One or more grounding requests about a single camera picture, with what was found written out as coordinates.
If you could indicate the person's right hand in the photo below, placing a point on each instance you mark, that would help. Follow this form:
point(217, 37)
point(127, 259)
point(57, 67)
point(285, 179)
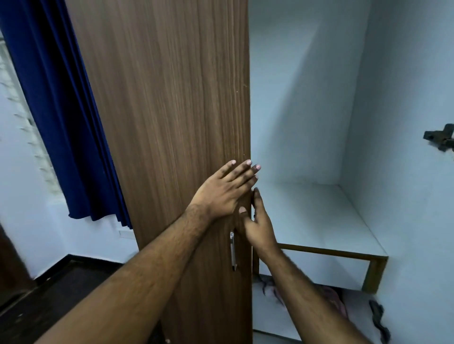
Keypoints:
point(260, 234)

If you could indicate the person's left hand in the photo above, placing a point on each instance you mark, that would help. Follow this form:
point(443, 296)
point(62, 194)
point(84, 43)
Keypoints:
point(223, 195)

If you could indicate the brown wooden wardrobe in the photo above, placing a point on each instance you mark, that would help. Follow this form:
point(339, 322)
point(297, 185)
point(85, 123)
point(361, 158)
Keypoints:
point(159, 88)

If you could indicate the person's right forearm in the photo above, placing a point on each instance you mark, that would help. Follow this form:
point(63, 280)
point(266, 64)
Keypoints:
point(312, 308)

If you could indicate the person's left forearm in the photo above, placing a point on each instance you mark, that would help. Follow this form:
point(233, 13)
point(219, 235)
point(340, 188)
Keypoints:
point(124, 294)

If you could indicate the pink floral cloth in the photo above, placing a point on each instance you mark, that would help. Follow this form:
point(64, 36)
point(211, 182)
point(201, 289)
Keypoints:
point(335, 296)

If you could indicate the dark blue curtain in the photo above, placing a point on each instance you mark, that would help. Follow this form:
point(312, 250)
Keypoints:
point(64, 124)

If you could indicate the white window grille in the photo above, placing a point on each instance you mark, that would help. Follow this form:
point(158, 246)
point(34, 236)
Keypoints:
point(14, 92)

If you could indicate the white wall switch plate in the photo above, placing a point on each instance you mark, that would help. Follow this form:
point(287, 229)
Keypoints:
point(126, 234)

